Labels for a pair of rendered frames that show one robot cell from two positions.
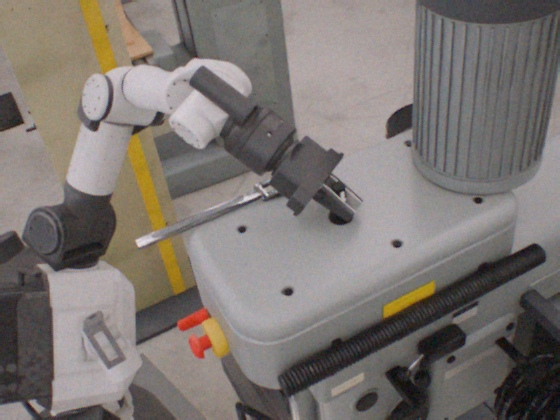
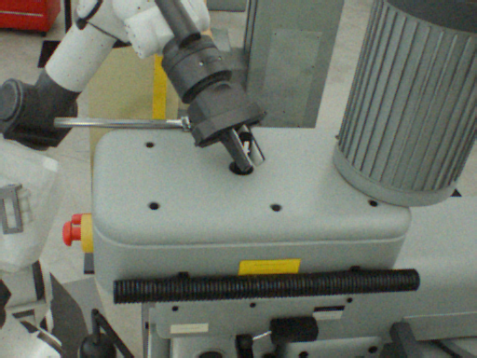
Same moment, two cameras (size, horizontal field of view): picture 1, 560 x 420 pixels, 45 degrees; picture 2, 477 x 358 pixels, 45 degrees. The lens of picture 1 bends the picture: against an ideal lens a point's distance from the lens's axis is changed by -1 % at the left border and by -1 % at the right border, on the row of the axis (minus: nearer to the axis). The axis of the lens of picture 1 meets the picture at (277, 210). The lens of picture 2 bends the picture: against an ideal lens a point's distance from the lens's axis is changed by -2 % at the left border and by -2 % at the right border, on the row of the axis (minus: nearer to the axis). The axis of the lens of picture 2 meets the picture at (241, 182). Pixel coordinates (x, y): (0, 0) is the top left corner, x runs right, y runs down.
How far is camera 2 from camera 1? 0.25 m
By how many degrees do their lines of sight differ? 7
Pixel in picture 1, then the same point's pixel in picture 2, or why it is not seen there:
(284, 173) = (199, 103)
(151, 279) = not seen: hidden behind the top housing
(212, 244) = (116, 145)
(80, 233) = (37, 115)
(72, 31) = not seen: outside the picture
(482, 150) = (390, 153)
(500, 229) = (382, 238)
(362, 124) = not seen: hidden behind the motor
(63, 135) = (104, 73)
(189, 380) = (126, 320)
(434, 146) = (350, 136)
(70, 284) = (11, 154)
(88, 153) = (68, 47)
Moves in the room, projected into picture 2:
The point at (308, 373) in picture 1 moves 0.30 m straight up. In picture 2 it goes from (141, 288) to (146, 94)
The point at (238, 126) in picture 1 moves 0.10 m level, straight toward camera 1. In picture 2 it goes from (177, 46) to (157, 76)
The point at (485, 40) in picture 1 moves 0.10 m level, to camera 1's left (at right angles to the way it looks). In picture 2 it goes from (419, 37) to (341, 20)
